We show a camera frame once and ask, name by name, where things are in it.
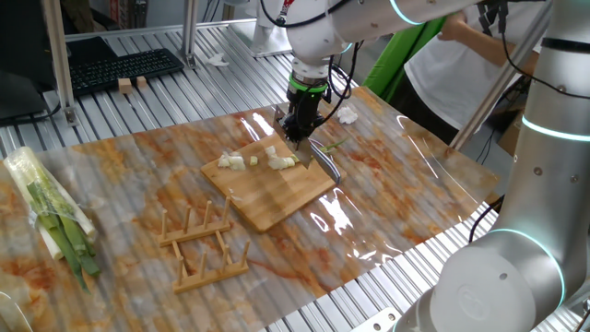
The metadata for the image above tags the steel kitchen knife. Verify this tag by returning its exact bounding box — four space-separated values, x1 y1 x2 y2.
272 103 344 186

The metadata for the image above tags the black computer keyboard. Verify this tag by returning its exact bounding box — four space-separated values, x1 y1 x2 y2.
67 48 185 97

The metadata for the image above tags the black computer monitor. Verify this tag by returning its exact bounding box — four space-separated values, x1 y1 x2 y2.
0 0 64 125

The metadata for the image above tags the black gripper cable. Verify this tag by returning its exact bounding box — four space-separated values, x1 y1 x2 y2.
317 41 360 128

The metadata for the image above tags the orange marble pattern mat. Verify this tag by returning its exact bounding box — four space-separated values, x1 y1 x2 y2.
0 85 502 332

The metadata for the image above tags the long scallion stalk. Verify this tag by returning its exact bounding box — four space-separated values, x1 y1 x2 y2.
317 136 350 155

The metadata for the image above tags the black base cable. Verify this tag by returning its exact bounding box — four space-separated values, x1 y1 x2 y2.
468 196 506 243

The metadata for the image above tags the white crumpled paper scrap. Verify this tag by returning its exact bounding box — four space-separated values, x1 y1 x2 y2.
204 52 230 68

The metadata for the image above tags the white device base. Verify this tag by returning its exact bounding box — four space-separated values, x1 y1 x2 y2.
230 0 294 59

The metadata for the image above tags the aluminium frame post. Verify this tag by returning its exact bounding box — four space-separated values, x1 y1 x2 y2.
181 0 200 70
449 0 554 151
41 0 79 126

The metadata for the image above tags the white perforated bracket plate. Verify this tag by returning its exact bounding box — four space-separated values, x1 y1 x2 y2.
349 306 402 332

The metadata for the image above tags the wooden dish rack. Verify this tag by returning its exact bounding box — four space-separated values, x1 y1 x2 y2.
156 196 251 295

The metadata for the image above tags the cut white scallion chunk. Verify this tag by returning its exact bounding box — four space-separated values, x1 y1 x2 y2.
217 150 247 172

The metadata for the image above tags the wooden cutting board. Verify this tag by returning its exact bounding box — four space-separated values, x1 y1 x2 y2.
200 136 340 233

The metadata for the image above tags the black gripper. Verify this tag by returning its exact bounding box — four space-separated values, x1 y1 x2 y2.
278 89 326 145

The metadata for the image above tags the person right hand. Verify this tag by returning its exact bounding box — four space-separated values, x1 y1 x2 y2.
436 12 466 42

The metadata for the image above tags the green fabric sheet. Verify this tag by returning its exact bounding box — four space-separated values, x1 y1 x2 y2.
362 16 448 102

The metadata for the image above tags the brown cardboard box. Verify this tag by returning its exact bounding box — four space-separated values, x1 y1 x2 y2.
497 110 526 158

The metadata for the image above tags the white crumpled tissue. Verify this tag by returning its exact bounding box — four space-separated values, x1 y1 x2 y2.
336 106 360 125

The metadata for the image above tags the person in white shirt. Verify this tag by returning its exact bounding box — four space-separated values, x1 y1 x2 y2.
391 0 554 144

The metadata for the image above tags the ragged white scallion piece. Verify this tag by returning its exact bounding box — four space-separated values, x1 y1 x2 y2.
267 156 296 171

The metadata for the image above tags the person right forearm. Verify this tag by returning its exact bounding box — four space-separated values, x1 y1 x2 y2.
455 20 540 70

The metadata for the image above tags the plastic wrapped scallion bundle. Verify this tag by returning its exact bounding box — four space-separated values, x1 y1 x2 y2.
3 146 102 294

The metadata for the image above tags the black flat pad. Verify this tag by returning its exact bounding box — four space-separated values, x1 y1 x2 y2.
65 36 119 65

